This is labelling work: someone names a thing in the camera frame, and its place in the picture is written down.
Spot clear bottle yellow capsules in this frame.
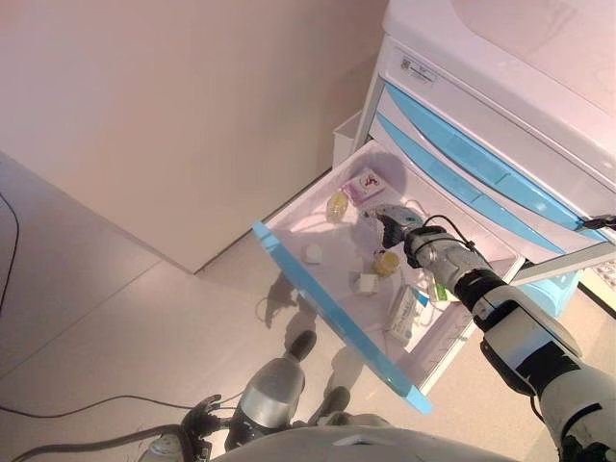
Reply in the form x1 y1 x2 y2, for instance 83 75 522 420
372 249 401 280
325 192 350 224

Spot black left robot foot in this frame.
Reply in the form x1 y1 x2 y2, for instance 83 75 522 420
283 330 319 360

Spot thin black floor cable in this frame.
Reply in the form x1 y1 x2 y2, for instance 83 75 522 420
0 192 21 315
0 394 242 421

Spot blue white medicine box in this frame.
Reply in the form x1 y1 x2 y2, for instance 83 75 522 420
387 283 432 345

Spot white medical cart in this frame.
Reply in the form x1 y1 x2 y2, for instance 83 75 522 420
331 0 616 420

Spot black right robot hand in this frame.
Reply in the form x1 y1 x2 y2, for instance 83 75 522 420
363 204 424 251

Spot green white medicine box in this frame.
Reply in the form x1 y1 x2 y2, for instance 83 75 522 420
423 276 459 305

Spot white side bin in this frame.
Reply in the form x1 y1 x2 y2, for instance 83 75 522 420
332 109 364 167

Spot thick black tether cable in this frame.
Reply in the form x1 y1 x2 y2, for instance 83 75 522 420
23 425 193 462

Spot small white box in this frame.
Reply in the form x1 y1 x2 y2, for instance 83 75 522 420
348 271 381 296

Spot light blue lidded bin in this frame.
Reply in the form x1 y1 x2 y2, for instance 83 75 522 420
517 269 579 317

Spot grey robot torso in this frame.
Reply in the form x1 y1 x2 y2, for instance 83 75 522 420
211 423 554 462

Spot silver left robot leg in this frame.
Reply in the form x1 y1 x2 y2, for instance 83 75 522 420
223 355 307 451

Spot white perforated side basket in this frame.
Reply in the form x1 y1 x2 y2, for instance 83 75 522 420
587 263 616 309

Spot cart label sticker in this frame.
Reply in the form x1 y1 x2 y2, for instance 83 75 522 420
398 55 439 85

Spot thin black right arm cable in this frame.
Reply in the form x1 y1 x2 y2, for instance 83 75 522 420
418 214 478 252

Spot black cart key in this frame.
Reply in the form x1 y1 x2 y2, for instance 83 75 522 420
584 214 616 232

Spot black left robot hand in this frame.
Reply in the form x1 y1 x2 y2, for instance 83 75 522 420
180 394 227 454

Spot pink white medicine box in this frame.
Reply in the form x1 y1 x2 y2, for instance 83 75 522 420
344 167 388 204

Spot blue fronted cart drawer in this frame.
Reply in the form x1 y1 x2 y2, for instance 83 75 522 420
251 139 526 416
372 113 565 255
379 84 608 243

